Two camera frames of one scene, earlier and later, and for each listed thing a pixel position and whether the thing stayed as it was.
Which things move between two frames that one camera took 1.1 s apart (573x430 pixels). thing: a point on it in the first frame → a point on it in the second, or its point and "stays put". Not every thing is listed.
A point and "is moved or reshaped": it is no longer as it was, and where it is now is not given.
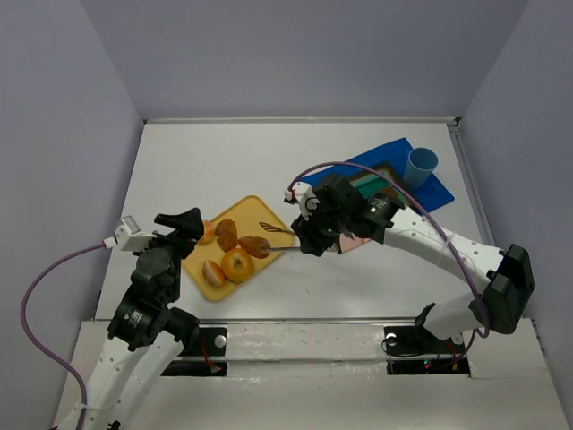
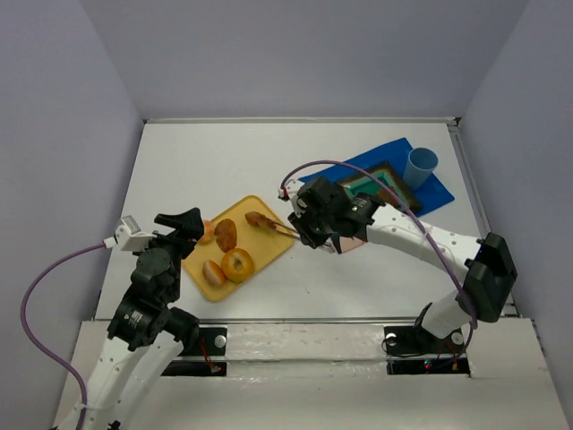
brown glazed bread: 253,245 → 260,219
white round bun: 213,273 stays put
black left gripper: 180,235 stays put
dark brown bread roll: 389,191 stays put
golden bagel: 236,265 stays put
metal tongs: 272,228 is moved or reshaped
